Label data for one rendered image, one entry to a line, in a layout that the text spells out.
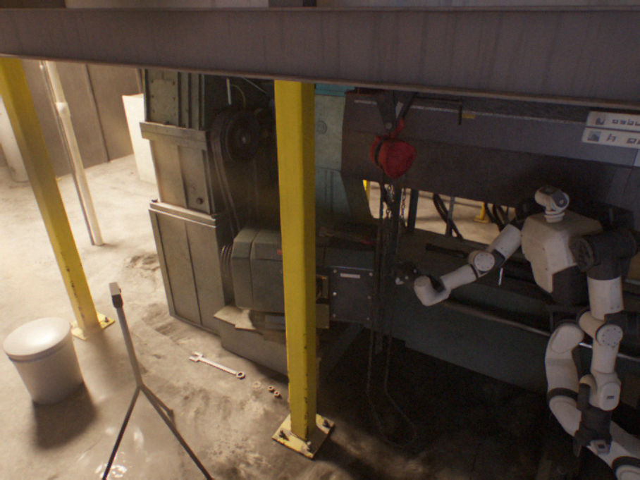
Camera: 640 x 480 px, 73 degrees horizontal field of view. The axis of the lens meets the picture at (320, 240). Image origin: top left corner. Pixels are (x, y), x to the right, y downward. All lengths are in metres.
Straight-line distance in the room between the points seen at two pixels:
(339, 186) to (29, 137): 1.69
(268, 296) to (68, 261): 1.32
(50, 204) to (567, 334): 2.65
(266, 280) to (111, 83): 5.03
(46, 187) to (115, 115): 4.12
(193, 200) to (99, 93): 4.30
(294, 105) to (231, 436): 1.66
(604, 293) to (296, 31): 1.25
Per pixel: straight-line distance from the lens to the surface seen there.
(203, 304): 2.91
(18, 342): 2.75
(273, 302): 2.31
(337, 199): 2.65
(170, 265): 2.95
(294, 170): 1.50
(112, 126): 6.87
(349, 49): 1.38
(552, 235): 1.65
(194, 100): 2.41
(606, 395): 1.79
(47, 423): 2.80
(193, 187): 2.57
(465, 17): 1.27
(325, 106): 2.53
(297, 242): 1.61
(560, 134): 2.21
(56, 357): 2.69
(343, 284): 2.16
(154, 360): 2.91
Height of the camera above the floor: 1.88
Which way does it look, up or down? 28 degrees down
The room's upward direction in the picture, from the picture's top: straight up
